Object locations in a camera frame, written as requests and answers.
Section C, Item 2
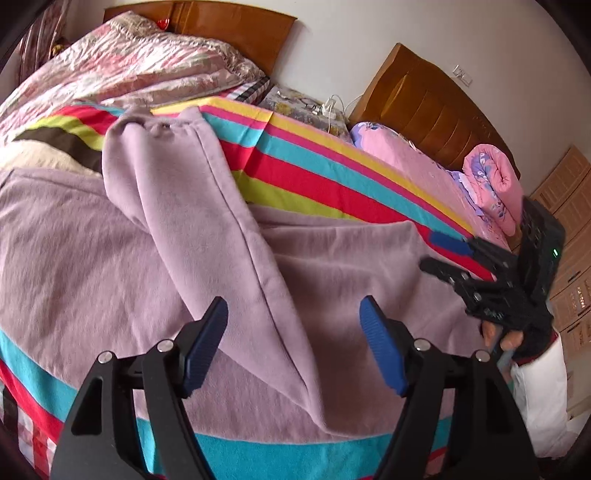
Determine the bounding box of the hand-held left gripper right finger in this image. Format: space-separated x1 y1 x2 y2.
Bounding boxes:
359 295 541 480

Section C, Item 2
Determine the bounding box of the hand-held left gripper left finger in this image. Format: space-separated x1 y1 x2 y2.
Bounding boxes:
50 296 229 480

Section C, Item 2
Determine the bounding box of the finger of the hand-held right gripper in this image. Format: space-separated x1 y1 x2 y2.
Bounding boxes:
419 257 492 301
428 232 519 281

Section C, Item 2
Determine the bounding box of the person's right forearm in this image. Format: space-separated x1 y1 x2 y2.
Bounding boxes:
510 323 561 370

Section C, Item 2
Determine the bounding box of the person's right hand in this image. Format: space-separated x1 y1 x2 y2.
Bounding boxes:
480 320 525 366

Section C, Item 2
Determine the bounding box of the light wooden cabinet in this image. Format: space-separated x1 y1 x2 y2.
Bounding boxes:
529 145 591 416

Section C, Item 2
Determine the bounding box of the rolled pink quilt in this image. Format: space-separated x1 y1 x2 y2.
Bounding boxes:
462 144 525 237

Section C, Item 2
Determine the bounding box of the pink bedsheet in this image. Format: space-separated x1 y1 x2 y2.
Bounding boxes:
348 121 513 252

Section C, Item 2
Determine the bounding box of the wooden headboard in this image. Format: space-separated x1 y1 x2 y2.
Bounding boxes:
348 43 522 182
102 0 298 78

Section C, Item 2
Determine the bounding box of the multicolour striped blanket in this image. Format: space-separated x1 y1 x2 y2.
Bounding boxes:
0 98 502 480

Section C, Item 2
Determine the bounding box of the red checked bedsheet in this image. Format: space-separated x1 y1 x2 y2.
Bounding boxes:
0 383 63 480

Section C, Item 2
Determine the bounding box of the nightstand with floral cover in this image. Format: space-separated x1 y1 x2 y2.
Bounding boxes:
259 85 352 141

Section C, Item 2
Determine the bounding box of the pink floral quilt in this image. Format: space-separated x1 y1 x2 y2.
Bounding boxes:
0 11 267 139

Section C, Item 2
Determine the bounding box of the pink striped curtain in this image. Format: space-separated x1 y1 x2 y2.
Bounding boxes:
18 6 70 70

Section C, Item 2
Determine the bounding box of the white charger with cables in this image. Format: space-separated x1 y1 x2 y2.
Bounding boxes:
302 95 365 121

